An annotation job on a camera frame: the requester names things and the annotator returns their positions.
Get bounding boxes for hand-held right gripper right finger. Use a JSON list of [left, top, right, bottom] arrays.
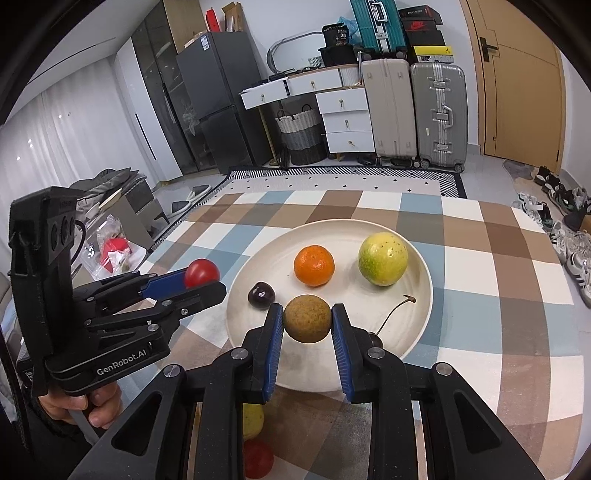
[[331, 303, 546, 480]]

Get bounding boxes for white curtain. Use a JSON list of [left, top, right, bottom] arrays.
[[0, 83, 139, 204]]

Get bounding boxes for yellow-green guava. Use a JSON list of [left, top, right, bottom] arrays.
[[242, 402, 265, 441]]

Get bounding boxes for wooden door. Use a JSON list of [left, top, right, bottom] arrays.
[[459, 0, 568, 172]]

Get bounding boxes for black shoe box red logo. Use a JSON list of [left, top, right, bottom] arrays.
[[401, 17, 443, 33]]

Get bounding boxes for brown cardboard pieces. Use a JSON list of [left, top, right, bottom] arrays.
[[222, 2, 243, 33]]

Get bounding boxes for white drawer dresser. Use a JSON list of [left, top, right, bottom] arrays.
[[239, 65, 376, 160]]

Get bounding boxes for dark cherry with stem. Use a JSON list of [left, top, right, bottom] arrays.
[[365, 295, 416, 350]]

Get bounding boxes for person's left hand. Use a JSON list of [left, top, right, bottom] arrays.
[[39, 382, 123, 430]]

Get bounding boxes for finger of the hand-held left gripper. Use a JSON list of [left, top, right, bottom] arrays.
[[88, 281, 228, 334], [74, 270, 191, 315]]

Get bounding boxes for black cable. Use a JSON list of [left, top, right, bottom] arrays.
[[69, 219, 89, 265]]

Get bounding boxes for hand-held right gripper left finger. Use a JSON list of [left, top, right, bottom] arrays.
[[69, 303, 284, 480]]

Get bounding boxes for woven laundry basket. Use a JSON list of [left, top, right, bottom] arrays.
[[276, 104, 328, 166]]

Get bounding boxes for dark grey refrigerator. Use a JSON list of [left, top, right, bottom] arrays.
[[175, 31, 273, 174]]

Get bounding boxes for clear plastic bags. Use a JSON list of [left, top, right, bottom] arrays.
[[81, 215, 134, 278]]

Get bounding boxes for black storage box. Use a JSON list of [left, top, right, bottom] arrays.
[[318, 45, 363, 68]]

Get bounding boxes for plain black shoe box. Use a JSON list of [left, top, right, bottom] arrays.
[[406, 30, 446, 47]]

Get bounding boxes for red tomato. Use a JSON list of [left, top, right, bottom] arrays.
[[184, 258, 221, 289]]

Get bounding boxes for grey doormat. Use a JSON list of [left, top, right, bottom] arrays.
[[502, 159, 542, 178]]

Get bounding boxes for checkered tablecloth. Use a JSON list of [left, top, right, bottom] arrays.
[[92, 189, 583, 480]]

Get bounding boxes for brown longan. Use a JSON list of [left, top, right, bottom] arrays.
[[283, 294, 332, 343]]

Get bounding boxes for green speckled passion fruit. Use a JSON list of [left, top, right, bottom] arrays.
[[358, 233, 409, 287]]

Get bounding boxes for scattered shoes pile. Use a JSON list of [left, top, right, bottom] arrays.
[[510, 166, 591, 308]]

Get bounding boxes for yellow and black shoe box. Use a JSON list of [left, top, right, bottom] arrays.
[[413, 45, 453, 64]]

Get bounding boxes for dark grey furniture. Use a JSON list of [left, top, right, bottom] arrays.
[[69, 170, 169, 252]]

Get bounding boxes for large orange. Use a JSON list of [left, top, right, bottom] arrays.
[[244, 438, 274, 479]]

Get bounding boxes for small orange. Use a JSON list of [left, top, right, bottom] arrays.
[[294, 246, 335, 287]]

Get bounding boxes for cream round plate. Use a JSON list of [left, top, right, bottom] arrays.
[[225, 219, 434, 393]]

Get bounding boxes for dark stemless cherry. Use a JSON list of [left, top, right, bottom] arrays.
[[247, 281, 276, 308]]

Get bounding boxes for beige suitcase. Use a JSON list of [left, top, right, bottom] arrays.
[[359, 58, 419, 167]]

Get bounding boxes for pair of grey slippers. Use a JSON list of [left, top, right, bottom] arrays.
[[171, 185, 211, 214]]

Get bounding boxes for teal suitcase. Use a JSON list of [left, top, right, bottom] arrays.
[[349, 0, 407, 60]]

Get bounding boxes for oval metal hoop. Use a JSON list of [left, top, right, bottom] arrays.
[[267, 31, 324, 72]]

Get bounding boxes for silver suitcase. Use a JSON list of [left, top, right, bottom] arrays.
[[410, 62, 468, 174]]

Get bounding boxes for blue plastic bag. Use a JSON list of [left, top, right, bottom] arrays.
[[339, 15, 364, 44]]

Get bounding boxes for dark glass-door cabinet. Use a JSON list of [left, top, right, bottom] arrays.
[[131, 0, 204, 178]]

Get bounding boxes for black shoe box grey label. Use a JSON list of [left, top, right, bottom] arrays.
[[398, 6, 439, 20]]

